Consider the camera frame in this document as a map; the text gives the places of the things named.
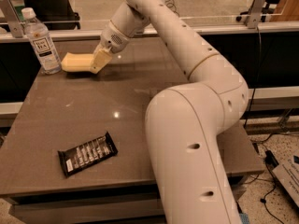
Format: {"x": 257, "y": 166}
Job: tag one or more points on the blue floor object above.
{"x": 244, "y": 218}

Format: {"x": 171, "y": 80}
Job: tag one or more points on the left metal bracket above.
{"x": 12, "y": 18}

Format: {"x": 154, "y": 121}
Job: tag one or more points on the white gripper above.
{"x": 112, "y": 40}

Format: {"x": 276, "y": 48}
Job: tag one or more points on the black snack bar wrapper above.
{"x": 85, "y": 155}

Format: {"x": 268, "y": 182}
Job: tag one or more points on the clear plastic tea bottle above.
{"x": 39, "y": 37}

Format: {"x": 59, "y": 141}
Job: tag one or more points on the yellow sponge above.
{"x": 77, "y": 62}

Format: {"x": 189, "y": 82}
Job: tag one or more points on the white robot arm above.
{"x": 182, "y": 122}

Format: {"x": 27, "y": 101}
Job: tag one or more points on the metal bracket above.
{"x": 255, "y": 13}
{"x": 12, "y": 18}

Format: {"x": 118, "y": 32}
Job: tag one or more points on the clear glass barrier panel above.
{"x": 199, "y": 14}

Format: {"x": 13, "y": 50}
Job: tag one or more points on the black office chair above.
{"x": 56, "y": 14}

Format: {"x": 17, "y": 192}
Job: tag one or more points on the grey printed floor box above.
{"x": 287, "y": 174}

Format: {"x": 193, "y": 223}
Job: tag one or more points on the right metal bracket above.
{"x": 255, "y": 13}

